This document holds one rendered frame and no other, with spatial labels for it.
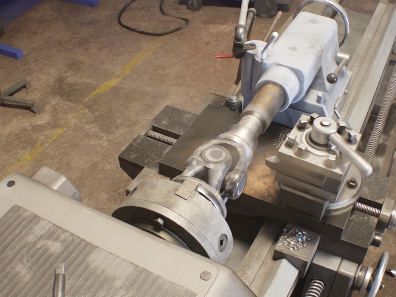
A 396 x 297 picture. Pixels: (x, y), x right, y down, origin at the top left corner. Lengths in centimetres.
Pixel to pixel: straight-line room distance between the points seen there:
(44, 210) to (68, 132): 231
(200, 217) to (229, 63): 274
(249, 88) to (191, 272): 95
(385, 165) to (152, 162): 120
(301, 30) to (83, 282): 118
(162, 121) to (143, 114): 148
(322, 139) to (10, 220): 73
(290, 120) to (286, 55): 28
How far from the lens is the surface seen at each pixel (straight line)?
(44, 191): 84
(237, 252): 149
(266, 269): 133
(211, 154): 113
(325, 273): 142
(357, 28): 273
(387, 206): 145
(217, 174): 109
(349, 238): 138
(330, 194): 121
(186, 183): 99
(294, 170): 121
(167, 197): 96
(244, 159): 116
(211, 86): 338
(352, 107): 188
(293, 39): 159
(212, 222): 97
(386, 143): 247
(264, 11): 430
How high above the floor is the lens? 192
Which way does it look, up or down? 41 degrees down
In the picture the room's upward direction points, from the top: straight up
